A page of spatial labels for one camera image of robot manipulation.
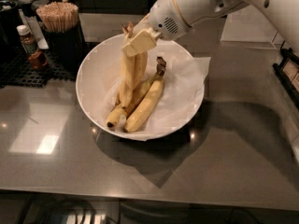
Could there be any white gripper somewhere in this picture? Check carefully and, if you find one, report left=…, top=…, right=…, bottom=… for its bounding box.
left=122, top=0, right=191, bottom=57

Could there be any long-stemmed yellow banana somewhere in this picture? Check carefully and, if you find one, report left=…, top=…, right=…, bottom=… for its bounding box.
left=119, top=22, right=135, bottom=108

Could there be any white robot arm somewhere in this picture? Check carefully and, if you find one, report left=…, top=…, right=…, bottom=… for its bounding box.
left=122, top=0, right=299, bottom=57

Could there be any white paper liner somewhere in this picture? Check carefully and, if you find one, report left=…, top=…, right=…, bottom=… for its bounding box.
left=98, top=57, right=210, bottom=141

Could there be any black stick holder cup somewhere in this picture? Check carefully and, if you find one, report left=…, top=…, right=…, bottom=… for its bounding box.
left=43, top=22, right=85, bottom=73

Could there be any bundle of wooden sticks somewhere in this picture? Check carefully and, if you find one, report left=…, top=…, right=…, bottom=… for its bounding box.
left=36, top=2, right=78, bottom=33

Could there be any clear acrylic sign holder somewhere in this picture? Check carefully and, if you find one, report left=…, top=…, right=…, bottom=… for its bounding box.
left=221, top=6, right=284, bottom=49

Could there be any dark lidded jar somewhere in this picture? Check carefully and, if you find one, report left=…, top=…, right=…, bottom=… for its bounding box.
left=31, top=0, right=50, bottom=11
left=18, top=0, right=35, bottom=17

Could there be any small brown jar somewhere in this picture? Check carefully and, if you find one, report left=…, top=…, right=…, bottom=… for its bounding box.
left=28, top=51, right=48, bottom=70

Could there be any white flat card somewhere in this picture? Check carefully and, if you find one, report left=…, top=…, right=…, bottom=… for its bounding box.
left=19, top=9, right=49, bottom=50

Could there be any small sauce bottle white cap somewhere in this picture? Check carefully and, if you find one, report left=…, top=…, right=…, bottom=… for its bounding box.
left=17, top=25, right=38, bottom=55

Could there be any black grid mat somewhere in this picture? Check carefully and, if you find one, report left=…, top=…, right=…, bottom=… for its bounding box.
left=0, top=47, right=77, bottom=89

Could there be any black container far left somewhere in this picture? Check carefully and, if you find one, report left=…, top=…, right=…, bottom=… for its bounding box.
left=0, top=0, right=22, bottom=62

